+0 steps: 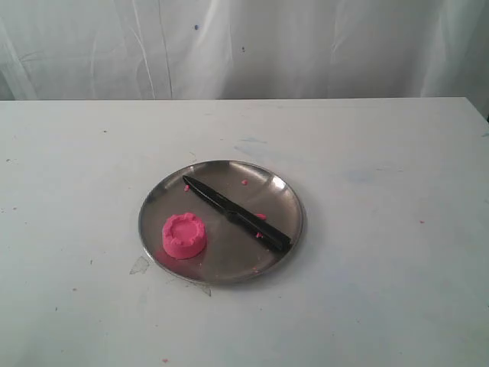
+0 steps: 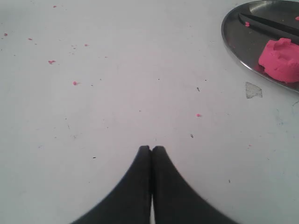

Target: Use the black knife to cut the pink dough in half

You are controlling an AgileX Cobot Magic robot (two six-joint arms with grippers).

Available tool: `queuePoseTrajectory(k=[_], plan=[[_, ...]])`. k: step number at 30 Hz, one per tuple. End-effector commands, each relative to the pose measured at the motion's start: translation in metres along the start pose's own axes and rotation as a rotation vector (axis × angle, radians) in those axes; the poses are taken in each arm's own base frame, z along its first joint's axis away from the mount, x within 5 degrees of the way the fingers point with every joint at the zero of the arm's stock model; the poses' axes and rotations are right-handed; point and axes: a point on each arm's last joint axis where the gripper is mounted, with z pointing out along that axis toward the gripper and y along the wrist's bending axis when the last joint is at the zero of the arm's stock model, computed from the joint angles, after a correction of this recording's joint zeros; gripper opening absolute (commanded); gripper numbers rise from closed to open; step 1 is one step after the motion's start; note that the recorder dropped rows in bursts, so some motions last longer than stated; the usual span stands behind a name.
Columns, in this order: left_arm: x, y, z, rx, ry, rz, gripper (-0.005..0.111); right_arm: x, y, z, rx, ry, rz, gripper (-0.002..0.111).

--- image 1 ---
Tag black knife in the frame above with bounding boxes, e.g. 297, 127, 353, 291
183, 175, 292, 252

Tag pink clay piece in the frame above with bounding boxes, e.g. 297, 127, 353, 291
161, 213, 207, 260

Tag white backdrop curtain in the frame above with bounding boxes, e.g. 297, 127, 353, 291
1, 1, 488, 105

